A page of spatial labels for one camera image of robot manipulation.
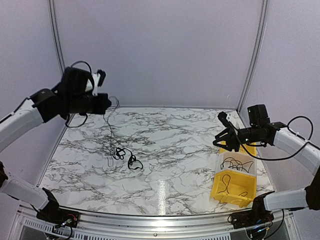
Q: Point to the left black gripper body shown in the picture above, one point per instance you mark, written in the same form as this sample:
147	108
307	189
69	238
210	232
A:
98	109

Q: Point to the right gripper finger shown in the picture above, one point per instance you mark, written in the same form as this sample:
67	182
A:
223	135
221	144

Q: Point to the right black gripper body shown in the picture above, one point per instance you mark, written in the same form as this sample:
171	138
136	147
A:
232	140

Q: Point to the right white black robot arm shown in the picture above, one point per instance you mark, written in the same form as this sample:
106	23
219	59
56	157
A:
279	135

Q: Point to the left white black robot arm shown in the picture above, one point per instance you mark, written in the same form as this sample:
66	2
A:
76	93

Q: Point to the far yellow storage bin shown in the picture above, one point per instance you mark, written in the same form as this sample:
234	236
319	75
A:
251	149

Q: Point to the yellow storage bin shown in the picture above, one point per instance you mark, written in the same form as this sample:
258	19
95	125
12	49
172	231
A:
251	149
234	188

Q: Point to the clear plastic storage bin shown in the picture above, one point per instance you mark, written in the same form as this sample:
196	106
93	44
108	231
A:
237	162

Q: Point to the near yellow storage bin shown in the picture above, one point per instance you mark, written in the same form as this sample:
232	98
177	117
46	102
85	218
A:
234	188

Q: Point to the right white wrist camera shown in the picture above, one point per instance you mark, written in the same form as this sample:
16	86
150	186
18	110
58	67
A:
225	119

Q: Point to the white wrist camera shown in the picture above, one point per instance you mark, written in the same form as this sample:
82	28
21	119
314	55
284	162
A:
225	119
95	81

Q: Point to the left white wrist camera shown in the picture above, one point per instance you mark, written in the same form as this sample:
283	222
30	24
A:
95	81

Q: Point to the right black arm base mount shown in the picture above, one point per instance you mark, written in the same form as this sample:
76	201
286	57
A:
250	218

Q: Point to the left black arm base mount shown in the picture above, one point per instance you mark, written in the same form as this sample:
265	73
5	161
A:
60	216

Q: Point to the aluminium front frame rail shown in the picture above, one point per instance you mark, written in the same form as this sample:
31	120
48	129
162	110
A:
105	226

